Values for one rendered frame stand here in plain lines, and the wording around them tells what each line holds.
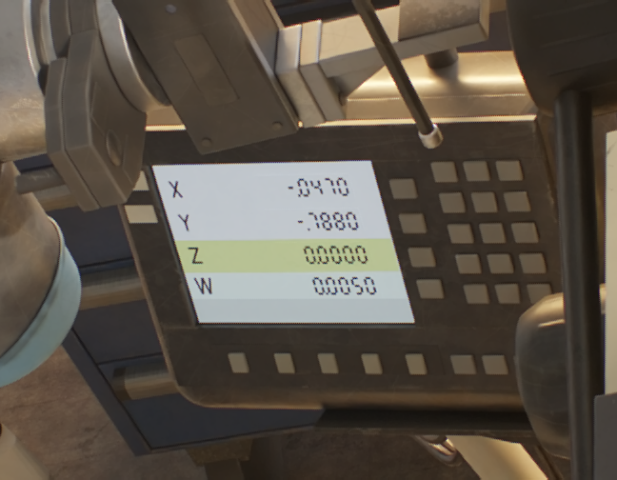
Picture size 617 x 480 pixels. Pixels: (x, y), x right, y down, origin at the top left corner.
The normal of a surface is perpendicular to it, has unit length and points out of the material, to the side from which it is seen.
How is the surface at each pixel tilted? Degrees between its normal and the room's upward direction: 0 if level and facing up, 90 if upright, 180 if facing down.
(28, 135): 101
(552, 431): 82
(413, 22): 0
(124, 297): 90
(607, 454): 0
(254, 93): 90
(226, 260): 70
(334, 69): 90
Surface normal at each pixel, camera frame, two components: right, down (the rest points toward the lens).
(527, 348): -0.72, -0.32
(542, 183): -0.40, 0.50
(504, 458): 0.14, -0.06
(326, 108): -0.06, 0.74
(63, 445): -0.36, -0.65
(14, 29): -0.34, -0.18
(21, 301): 0.57, 0.41
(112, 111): 0.93, -0.21
